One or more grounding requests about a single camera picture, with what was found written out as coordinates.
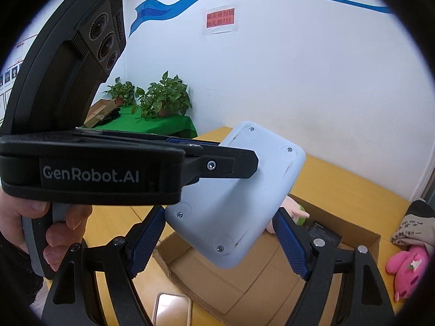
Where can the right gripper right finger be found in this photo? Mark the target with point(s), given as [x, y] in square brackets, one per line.
[362, 299]

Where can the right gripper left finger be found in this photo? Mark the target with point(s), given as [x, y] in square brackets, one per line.
[74, 297]

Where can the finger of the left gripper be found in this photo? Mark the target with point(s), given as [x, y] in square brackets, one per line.
[218, 162]

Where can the light blue power bank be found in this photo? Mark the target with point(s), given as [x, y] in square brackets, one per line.
[222, 218]

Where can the clear phone case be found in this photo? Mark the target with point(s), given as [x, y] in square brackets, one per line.
[172, 310]

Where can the person's left hand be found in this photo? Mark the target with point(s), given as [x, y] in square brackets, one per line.
[59, 236]

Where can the green tablecloth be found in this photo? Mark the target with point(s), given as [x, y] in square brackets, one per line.
[173, 125]

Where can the pink plush toy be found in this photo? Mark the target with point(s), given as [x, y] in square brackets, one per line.
[408, 268]

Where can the black product box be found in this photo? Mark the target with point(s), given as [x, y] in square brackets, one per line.
[319, 231]

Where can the brown cardboard box on green table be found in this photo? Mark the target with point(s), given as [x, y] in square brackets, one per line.
[102, 112]

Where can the large potted plant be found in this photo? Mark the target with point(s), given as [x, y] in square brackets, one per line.
[168, 96]

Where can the grey printed cloth bag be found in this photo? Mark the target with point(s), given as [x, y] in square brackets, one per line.
[416, 227]

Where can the small potted plant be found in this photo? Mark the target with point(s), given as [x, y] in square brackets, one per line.
[122, 93]

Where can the cardboard box tray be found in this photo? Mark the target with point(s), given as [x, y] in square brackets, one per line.
[262, 289]

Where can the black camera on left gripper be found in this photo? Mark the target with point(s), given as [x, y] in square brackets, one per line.
[72, 55]

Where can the red wall notice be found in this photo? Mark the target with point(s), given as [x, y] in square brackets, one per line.
[220, 20]

